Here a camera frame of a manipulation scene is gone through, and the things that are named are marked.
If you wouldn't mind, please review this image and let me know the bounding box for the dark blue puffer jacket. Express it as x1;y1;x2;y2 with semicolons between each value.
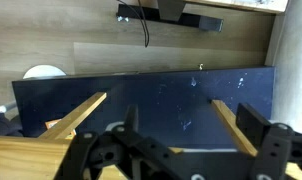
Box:
0;112;25;138

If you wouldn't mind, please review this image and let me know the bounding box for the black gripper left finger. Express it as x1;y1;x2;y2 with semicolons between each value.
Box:
54;104;192;180

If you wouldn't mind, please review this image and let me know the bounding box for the white round floor disc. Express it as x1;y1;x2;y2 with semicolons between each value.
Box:
22;64;68;80

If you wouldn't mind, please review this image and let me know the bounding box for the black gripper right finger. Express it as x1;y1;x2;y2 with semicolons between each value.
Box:
235;102;302;180

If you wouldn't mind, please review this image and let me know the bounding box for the wooden robot stand board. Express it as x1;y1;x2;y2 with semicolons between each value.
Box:
186;0;289;15

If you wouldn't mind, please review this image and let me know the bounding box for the black metal stand foot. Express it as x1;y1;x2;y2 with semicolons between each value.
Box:
115;0;225;33

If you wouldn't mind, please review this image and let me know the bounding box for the light wooden table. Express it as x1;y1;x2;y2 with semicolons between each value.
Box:
0;91;302;180

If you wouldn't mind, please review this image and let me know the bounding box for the yellow box on floor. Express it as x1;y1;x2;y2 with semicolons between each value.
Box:
45;118;77;140

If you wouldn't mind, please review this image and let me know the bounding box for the dark blue rug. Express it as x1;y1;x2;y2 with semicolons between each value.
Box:
11;66;277;153

